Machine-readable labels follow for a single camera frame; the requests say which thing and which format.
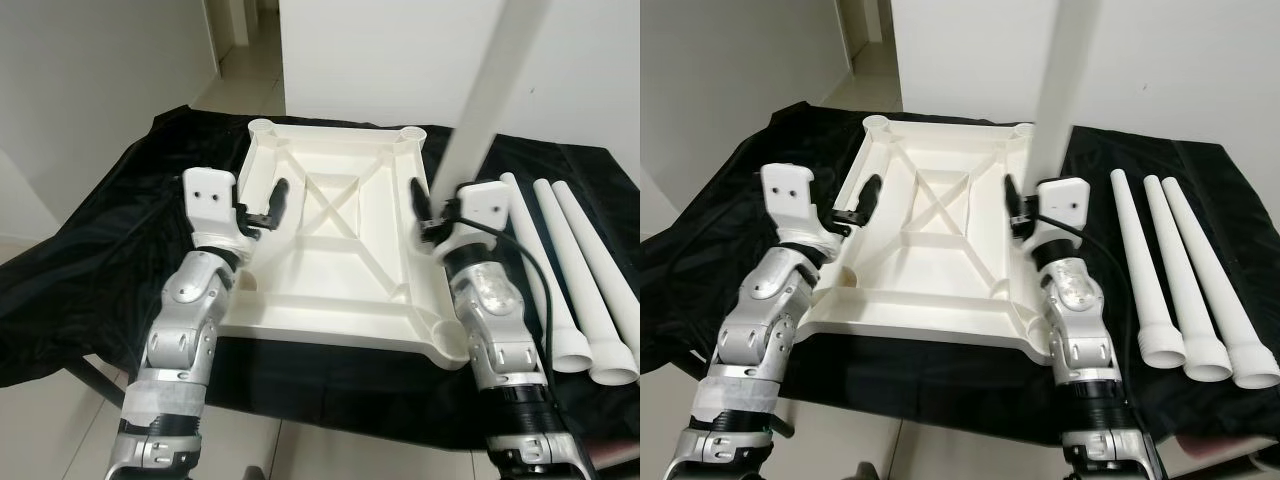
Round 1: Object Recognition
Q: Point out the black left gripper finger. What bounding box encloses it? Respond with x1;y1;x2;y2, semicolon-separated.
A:
853;172;887;223
262;177;292;229

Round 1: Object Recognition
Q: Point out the white plastic table top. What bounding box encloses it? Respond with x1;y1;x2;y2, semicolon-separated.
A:
213;117;473;371
798;113;1063;365

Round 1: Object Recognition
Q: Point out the white plastic table leg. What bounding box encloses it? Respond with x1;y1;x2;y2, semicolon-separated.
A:
551;180;641;346
1160;176;1280;391
1142;175;1235;384
497;171;595;375
1109;169;1189;371
1033;0;1108;189
532;178;641;388
438;0;549;201

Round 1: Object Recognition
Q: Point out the black metal table leg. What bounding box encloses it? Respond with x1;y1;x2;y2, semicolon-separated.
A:
62;352;129;409

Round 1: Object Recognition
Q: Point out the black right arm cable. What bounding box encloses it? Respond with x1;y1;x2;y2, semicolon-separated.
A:
1040;210;1133;401
440;205;561;346

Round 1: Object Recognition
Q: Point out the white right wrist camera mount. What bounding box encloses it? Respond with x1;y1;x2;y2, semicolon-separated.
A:
438;180;514;266
1033;177;1093;259

